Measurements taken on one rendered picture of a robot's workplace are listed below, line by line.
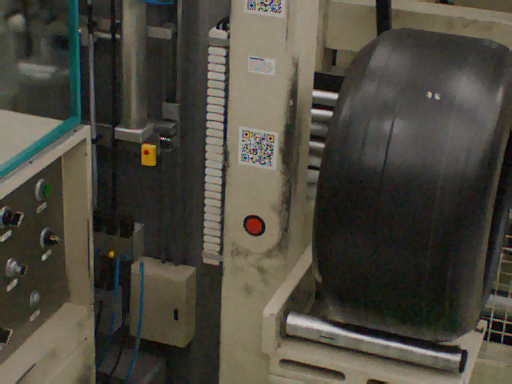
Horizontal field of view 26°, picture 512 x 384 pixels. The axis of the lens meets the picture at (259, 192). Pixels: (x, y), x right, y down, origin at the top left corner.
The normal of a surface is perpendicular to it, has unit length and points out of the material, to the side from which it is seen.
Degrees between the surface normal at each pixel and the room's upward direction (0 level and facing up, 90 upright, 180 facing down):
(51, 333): 0
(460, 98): 34
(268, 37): 90
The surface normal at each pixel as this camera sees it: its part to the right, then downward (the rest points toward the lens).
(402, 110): -0.19, -0.42
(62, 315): 0.04, -0.91
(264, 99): -0.33, 0.39
